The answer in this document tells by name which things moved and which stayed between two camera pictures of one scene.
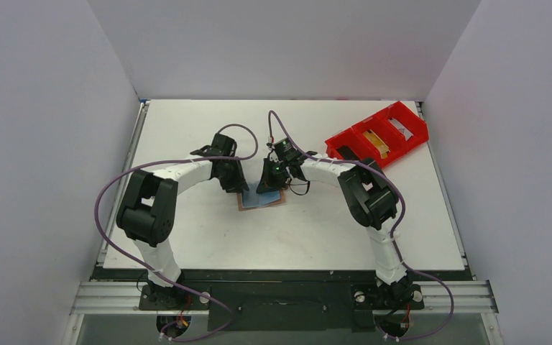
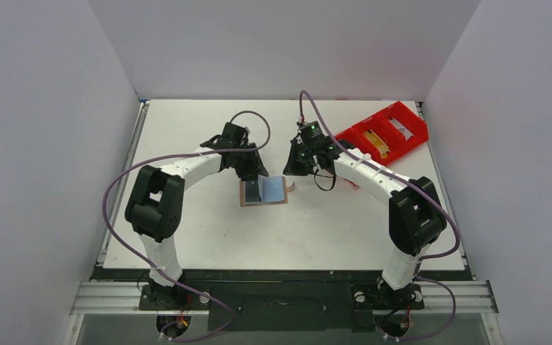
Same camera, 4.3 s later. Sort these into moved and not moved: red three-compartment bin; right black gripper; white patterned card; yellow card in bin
Moved: right black gripper
Not moved: yellow card in bin; red three-compartment bin; white patterned card
